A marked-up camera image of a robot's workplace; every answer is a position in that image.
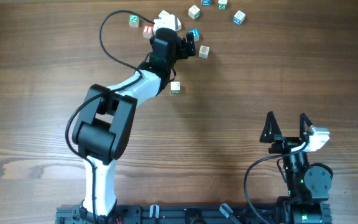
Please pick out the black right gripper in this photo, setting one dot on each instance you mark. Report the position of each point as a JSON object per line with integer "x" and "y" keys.
{"x": 284, "y": 142}

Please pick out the green V block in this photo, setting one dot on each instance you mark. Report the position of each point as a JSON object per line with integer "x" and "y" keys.
{"x": 194, "y": 12}

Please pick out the green z block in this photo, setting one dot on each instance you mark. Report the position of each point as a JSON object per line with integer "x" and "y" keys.
{"x": 175, "y": 87}
{"x": 222, "y": 4}

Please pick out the blue striped H block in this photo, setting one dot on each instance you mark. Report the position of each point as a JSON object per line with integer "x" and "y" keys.
{"x": 196, "y": 34}

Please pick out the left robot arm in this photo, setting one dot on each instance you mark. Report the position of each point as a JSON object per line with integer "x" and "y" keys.
{"x": 101, "y": 127}

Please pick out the plain wood picture block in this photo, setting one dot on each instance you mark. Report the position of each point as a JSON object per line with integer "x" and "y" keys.
{"x": 178, "y": 26}

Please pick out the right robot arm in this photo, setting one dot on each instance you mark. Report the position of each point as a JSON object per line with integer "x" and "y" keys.
{"x": 308, "y": 184}

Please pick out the blue block far right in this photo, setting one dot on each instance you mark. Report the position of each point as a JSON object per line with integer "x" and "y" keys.
{"x": 239, "y": 17}

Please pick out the red I block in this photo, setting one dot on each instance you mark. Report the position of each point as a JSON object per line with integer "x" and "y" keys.
{"x": 147, "y": 32}

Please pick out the teal green N block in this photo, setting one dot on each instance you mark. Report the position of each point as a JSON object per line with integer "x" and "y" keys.
{"x": 134, "y": 21}

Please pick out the blue white back block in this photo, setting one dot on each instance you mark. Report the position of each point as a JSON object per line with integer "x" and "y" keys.
{"x": 163, "y": 14}

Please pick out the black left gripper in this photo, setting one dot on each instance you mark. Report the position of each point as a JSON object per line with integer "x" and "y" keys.
{"x": 185, "y": 48}

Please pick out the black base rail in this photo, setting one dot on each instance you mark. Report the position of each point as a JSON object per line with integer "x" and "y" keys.
{"x": 273, "y": 213}

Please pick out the yellow K block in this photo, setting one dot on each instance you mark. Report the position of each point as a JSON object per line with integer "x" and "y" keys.
{"x": 203, "y": 51}

